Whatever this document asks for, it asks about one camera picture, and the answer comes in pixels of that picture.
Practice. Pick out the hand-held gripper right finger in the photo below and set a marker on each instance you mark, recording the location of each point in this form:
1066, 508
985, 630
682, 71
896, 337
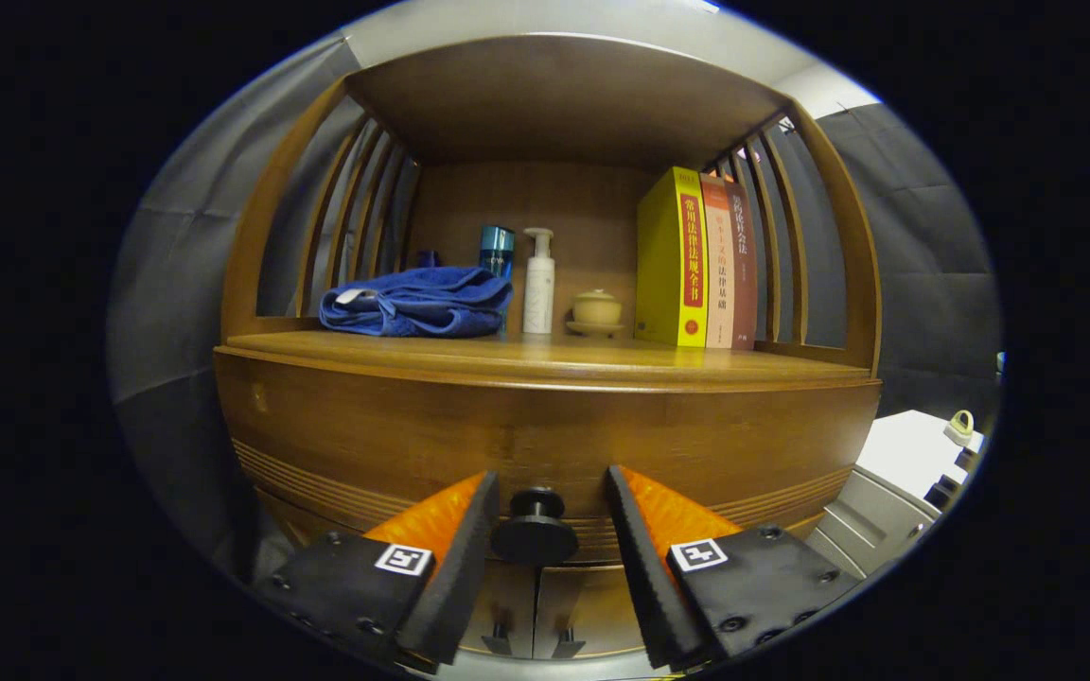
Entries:
644, 567

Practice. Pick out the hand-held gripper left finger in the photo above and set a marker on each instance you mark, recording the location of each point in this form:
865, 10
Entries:
455, 567

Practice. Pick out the wooden drawer with black knob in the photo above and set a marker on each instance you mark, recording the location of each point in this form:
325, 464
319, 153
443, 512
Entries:
545, 435

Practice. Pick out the wooden cabinet door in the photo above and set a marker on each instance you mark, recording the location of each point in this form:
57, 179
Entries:
592, 615
512, 615

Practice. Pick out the wooden countertop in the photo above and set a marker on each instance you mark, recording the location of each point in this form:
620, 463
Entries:
545, 355

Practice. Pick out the white side cabinet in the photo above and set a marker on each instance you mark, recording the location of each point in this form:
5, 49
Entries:
905, 445

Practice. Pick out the wooden cabinet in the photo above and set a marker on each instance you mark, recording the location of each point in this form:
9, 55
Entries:
564, 104

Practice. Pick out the beige lidded teacup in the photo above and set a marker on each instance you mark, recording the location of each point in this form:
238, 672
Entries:
596, 310

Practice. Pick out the blue folded towel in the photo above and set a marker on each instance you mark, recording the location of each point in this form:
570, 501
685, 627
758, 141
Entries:
422, 303

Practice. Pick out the white pump bottle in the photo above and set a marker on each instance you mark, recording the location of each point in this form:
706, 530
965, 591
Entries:
538, 293

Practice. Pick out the dark red book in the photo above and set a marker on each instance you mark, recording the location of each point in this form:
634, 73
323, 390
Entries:
744, 284

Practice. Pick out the orange and white book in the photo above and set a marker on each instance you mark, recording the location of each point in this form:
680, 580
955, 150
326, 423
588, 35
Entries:
718, 274

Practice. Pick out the yellow book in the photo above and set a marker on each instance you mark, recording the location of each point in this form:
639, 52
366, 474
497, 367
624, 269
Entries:
663, 265

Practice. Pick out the black tray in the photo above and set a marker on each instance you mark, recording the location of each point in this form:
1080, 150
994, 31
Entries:
942, 492

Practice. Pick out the teal bottle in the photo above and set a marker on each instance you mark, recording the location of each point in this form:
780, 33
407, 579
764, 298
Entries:
497, 251

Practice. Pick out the small black object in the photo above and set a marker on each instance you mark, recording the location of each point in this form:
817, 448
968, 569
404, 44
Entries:
967, 461

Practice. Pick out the small green tape dispenser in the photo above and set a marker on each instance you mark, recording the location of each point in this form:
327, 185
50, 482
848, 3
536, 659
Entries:
959, 428

